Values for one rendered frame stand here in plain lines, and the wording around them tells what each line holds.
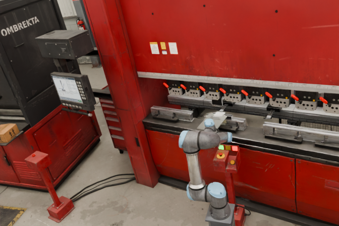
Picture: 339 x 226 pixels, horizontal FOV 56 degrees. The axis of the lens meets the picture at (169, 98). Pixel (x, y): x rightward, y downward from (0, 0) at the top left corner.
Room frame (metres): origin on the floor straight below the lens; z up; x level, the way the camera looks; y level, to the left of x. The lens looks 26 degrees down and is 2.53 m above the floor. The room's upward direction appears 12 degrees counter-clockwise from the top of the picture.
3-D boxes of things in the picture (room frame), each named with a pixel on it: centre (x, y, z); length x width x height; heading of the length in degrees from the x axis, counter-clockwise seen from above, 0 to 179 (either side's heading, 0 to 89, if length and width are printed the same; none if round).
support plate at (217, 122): (2.48, -0.34, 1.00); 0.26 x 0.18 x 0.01; 142
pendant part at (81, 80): (2.89, 0.88, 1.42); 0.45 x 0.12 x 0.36; 51
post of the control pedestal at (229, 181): (2.24, -0.39, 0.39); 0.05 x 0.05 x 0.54; 62
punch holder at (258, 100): (2.37, -0.72, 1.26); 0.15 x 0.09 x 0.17; 52
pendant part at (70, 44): (2.99, 0.86, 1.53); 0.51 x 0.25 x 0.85; 51
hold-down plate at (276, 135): (2.18, -0.87, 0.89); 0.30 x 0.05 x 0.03; 52
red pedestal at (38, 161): (2.84, 1.47, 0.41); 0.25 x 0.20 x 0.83; 142
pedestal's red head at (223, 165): (2.24, -0.39, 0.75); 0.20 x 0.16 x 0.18; 62
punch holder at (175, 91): (2.86, -0.09, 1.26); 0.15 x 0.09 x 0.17; 52
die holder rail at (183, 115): (2.94, 0.01, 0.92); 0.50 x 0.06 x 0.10; 52
